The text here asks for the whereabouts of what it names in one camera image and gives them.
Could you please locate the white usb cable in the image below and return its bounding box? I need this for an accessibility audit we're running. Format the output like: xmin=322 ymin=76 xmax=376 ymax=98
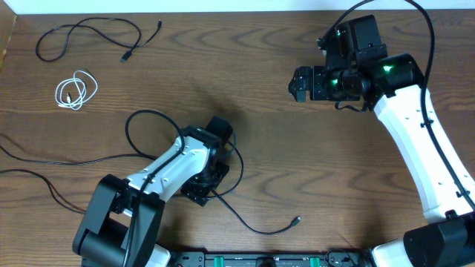
xmin=55 ymin=70 xmax=99 ymax=111

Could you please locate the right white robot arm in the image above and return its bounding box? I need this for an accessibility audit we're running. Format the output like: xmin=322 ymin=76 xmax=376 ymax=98
xmin=288 ymin=54 xmax=474 ymax=266

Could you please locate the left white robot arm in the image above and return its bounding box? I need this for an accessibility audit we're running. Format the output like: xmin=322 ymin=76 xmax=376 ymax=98
xmin=73 ymin=120 xmax=233 ymax=266

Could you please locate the cardboard side panel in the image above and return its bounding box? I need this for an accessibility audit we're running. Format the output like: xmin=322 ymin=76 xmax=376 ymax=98
xmin=0 ymin=0 xmax=17 ymax=67

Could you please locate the white back board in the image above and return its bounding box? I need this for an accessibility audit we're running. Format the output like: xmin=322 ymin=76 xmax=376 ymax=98
xmin=3 ymin=0 xmax=475 ymax=15

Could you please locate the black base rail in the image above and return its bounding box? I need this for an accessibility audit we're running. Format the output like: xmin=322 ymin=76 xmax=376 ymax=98
xmin=167 ymin=249 xmax=375 ymax=267

